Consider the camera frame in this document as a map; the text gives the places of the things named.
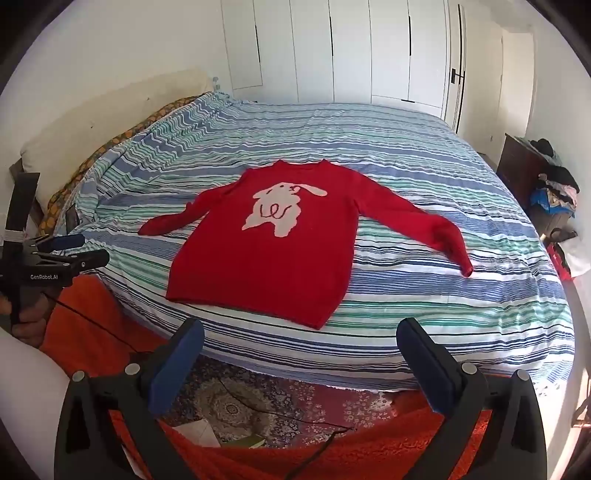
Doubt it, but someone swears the red sweater with white rabbit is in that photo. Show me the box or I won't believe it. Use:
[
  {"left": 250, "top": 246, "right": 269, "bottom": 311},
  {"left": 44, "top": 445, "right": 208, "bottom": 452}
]
[{"left": 138, "top": 160, "right": 473, "bottom": 329}]

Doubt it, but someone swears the pile of clothes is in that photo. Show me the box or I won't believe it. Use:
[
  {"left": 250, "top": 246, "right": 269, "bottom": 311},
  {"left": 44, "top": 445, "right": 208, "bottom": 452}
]
[{"left": 527, "top": 138, "right": 580, "bottom": 217}]

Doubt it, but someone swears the person's left hand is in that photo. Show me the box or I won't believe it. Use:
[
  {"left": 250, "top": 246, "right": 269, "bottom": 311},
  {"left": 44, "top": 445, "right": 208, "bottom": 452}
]
[{"left": 10, "top": 290, "right": 54, "bottom": 348}]

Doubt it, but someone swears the orange patterned bedsheet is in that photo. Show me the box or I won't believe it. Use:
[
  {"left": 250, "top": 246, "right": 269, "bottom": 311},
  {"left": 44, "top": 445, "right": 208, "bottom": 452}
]
[{"left": 37, "top": 95, "right": 205, "bottom": 236}]

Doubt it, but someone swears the orange red blanket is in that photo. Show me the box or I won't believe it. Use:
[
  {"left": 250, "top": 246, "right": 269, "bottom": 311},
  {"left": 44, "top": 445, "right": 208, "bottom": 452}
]
[{"left": 38, "top": 274, "right": 493, "bottom": 480}]

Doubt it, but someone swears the cream padded headboard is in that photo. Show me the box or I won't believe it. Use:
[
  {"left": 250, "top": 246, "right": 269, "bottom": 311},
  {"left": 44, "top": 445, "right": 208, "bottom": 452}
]
[{"left": 20, "top": 68, "right": 213, "bottom": 211}]

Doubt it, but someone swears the white paper sheet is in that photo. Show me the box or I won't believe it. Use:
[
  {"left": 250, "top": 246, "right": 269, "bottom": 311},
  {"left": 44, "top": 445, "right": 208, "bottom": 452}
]
[{"left": 174, "top": 419, "right": 221, "bottom": 448}]

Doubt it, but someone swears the blue green striped bedspread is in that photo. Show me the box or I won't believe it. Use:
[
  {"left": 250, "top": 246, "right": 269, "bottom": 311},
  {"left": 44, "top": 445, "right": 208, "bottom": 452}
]
[{"left": 56, "top": 92, "right": 575, "bottom": 394}]

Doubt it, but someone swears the green book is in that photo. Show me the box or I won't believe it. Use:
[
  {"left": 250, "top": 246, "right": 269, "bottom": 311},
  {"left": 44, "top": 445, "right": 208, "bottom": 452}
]
[{"left": 221, "top": 434, "right": 266, "bottom": 449}]

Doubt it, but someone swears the patterned red rug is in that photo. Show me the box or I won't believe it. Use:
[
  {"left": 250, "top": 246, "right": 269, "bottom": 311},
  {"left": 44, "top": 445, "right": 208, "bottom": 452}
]
[{"left": 163, "top": 357, "right": 399, "bottom": 448}]

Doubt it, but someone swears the dark wooden nightstand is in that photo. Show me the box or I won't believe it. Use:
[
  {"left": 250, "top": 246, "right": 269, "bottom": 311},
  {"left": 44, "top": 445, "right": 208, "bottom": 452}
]
[{"left": 496, "top": 134, "right": 548, "bottom": 211}]

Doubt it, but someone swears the white built-in wardrobe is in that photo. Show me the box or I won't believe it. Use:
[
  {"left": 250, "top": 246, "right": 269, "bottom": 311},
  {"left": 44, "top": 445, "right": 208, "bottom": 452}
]
[{"left": 221, "top": 0, "right": 456, "bottom": 123}]

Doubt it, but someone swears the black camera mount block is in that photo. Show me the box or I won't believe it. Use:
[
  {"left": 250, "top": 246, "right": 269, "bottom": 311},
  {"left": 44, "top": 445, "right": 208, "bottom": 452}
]
[{"left": 3, "top": 172, "right": 40, "bottom": 243}]

